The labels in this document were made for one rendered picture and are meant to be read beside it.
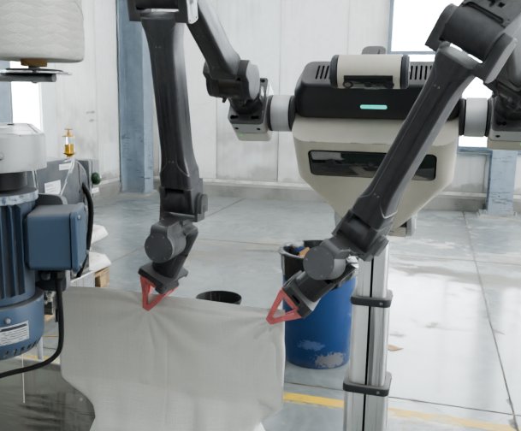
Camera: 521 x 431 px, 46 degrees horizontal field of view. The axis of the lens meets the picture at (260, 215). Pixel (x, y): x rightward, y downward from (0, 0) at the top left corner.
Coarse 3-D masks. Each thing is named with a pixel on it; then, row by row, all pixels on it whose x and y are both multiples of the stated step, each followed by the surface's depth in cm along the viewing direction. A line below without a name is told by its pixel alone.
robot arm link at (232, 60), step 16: (144, 0) 98; (160, 0) 97; (176, 0) 97; (208, 0) 113; (208, 16) 113; (192, 32) 117; (208, 32) 116; (224, 32) 122; (208, 48) 120; (224, 48) 123; (208, 64) 127; (224, 64) 125; (240, 64) 130; (208, 80) 134; (256, 80) 136; (256, 96) 137
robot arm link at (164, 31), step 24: (192, 0) 99; (144, 24) 100; (168, 24) 99; (168, 48) 101; (168, 72) 103; (168, 96) 105; (168, 120) 107; (168, 144) 109; (168, 168) 112; (192, 168) 113; (168, 192) 116; (192, 192) 114
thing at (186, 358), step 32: (96, 288) 127; (64, 320) 130; (96, 320) 129; (128, 320) 127; (160, 320) 124; (192, 320) 121; (224, 320) 118; (256, 320) 117; (64, 352) 131; (96, 352) 130; (128, 352) 128; (160, 352) 125; (192, 352) 122; (224, 352) 120; (256, 352) 118; (96, 384) 130; (128, 384) 129; (160, 384) 127; (192, 384) 123; (224, 384) 121; (256, 384) 119; (96, 416) 126; (128, 416) 124; (160, 416) 123; (192, 416) 122; (224, 416) 120; (256, 416) 120
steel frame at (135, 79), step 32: (128, 32) 941; (0, 64) 638; (128, 64) 950; (0, 96) 641; (128, 96) 959; (128, 128) 968; (128, 160) 978; (512, 160) 802; (128, 192) 961; (512, 192) 809
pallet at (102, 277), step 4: (104, 268) 489; (108, 268) 490; (96, 272) 476; (100, 272) 478; (104, 272) 484; (108, 272) 490; (96, 276) 471; (100, 276) 478; (104, 276) 485; (108, 276) 490; (96, 280) 479; (100, 280) 478; (104, 280) 485; (108, 280) 491; (96, 284) 480; (100, 284) 479; (104, 284) 485; (108, 284) 491; (44, 316) 412; (48, 316) 413; (52, 316) 416; (44, 320) 407; (48, 320) 411
